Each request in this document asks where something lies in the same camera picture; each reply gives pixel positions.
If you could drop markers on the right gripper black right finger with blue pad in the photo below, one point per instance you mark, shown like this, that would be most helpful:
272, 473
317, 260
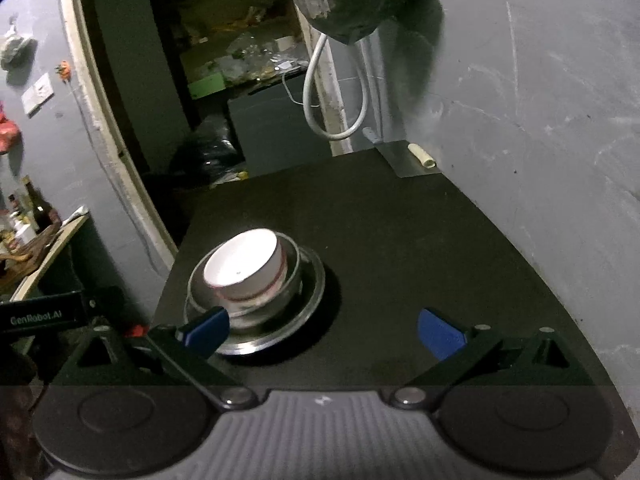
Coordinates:
459, 351

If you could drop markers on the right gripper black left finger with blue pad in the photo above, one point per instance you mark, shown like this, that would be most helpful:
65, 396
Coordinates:
185, 351

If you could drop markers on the steel plate with blue sticker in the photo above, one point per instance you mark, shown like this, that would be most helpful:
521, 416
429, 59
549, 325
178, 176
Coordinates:
244, 341

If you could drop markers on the steel bowl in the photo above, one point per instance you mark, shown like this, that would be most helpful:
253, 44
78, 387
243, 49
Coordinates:
200, 298

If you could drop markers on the white bowl red rim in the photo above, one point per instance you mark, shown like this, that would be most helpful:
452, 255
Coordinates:
248, 269

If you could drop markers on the wooden side shelf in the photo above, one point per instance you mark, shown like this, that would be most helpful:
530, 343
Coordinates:
21, 280

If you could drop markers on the dark glass bottle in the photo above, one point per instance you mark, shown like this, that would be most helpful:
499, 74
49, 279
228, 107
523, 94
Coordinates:
41, 210

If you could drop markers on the green box on shelf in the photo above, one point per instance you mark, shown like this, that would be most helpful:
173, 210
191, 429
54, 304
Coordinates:
211, 84

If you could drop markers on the cleaver with cream handle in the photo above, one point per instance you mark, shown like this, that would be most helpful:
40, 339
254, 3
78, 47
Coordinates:
406, 159

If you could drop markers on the red bag on wall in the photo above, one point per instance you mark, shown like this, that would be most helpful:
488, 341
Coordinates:
10, 133

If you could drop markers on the white wall switch plate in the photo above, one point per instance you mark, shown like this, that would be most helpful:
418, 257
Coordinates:
37, 94

